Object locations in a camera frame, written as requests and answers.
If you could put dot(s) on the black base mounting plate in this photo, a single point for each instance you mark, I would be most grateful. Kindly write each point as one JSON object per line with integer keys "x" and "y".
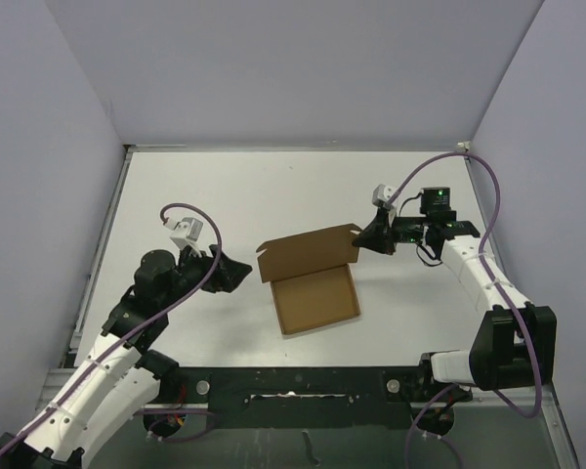
{"x": 305, "y": 398}

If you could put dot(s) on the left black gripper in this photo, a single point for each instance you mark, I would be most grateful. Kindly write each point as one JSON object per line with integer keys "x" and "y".
{"x": 227, "y": 275}

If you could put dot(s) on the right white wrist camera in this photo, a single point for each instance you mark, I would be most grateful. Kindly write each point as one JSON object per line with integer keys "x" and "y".
{"x": 385, "y": 197}

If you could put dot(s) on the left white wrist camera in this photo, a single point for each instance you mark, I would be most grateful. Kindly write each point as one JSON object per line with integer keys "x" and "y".
{"x": 185, "y": 233}

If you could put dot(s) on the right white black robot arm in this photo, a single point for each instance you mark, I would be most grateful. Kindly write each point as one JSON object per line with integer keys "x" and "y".
{"x": 515, "y": 343}

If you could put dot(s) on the brown cardboard paper box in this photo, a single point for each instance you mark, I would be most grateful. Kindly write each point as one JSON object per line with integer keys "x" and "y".
{"x": 310, "y": 277}

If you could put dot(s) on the aluminium table frame rail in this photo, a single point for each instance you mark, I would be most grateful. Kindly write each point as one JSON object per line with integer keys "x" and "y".
{"x": 72, "y": 210}

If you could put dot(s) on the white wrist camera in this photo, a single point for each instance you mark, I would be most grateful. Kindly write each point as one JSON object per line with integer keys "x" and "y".
{"x": 185, "y": 233}
{"x": 385, "y": 197}

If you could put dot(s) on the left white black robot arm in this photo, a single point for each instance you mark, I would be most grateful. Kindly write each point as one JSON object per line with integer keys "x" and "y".
{"x": 121, "y": 373}

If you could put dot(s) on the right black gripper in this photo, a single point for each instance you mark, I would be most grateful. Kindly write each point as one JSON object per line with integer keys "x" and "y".
{"x": 378, "y": 235}

